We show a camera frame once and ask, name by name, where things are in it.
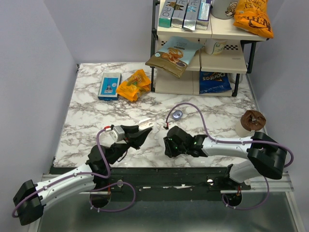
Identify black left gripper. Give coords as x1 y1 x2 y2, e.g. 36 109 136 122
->
107 123 152 165

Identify white earbud case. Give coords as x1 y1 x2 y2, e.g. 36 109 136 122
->
138 118 154 131

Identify purple earbud charging case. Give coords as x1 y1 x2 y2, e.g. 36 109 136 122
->
172 110 183 121

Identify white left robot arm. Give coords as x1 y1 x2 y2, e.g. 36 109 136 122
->
12 125 153 226

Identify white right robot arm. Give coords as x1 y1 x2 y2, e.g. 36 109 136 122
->
164 126 287 189

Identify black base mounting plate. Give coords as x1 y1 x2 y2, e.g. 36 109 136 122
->
94 167 242 202

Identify orange snack bag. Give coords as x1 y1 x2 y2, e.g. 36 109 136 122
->
116 69 151 102

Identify blue razor box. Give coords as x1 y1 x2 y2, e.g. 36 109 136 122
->
98 72 122 101

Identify blue Doritos bag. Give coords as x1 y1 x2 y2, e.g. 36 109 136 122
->
199 71 232 94

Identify teal gold chip bag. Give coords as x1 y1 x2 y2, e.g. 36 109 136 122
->
145 36 203 78

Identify white mug on shelf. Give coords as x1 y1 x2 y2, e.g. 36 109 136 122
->
205 39 227 55

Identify black beige shelf rack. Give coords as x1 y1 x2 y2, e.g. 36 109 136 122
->
151 0 266 97

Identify teal toothpaste box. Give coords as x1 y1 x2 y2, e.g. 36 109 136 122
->
158 0 177 28

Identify blue white box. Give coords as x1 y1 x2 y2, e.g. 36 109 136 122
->
196 0 211 30

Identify white printed cup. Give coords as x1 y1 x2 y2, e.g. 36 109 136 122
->
211 0 239 19

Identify orange honey dijon chip bag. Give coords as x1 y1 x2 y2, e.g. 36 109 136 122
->
233 0 274 39

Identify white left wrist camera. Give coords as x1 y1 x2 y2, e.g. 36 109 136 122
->
109 126 125 143

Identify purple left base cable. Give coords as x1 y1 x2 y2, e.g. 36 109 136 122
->
89 181 136 213

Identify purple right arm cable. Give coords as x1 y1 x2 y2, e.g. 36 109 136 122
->
164 102 294 169

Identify grey aluminium frame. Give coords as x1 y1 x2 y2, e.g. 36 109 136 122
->
221 172 295 194

